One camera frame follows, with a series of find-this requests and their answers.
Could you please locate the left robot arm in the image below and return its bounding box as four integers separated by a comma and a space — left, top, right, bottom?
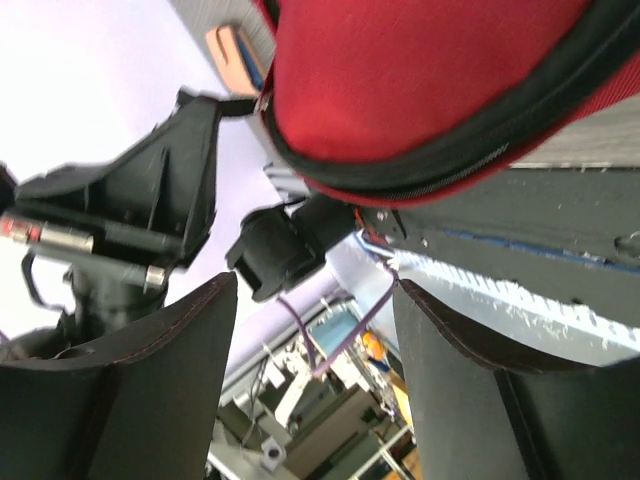
1, 89, 355, 359

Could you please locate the tan leather wallet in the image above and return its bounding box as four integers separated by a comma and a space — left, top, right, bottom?
205, 24, 267, 97

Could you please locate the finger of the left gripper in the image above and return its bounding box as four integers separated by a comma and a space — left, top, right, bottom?
14, 96, 220, 267

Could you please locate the aluminium frame rail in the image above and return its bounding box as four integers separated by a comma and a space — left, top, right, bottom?
263, 162, 310, 201

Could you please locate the red backpack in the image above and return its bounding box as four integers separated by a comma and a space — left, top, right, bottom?
242, 1, 639, 206

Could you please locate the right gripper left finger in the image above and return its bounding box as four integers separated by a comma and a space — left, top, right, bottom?
1, 273, 237, 479

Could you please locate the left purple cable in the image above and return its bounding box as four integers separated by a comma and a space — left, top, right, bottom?
277, 264, 401, 379

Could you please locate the white slotted cable duct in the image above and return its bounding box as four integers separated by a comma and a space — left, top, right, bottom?
349, 234, 639, 366

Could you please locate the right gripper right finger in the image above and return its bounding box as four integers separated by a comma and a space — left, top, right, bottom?
393, 280, 639, 479

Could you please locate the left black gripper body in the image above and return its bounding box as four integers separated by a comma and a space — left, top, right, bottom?
1, 169, 177, 360

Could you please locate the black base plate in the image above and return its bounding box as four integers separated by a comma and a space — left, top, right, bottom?
362, 167, 639, 272

